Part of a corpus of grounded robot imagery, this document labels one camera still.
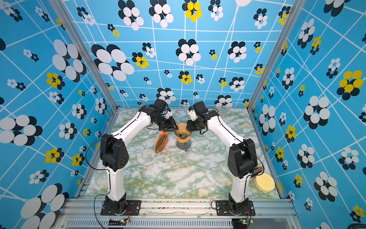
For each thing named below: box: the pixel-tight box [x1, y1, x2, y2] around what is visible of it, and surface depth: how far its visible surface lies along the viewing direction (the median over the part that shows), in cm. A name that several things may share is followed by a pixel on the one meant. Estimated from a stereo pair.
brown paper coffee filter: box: [176, 122, 192, 136], surface depth 88 cm
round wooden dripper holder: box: [175, 134, 192, 144], surface depth 91 cm
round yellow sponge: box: [254, 172, 275, 193], surface depth 80 cm
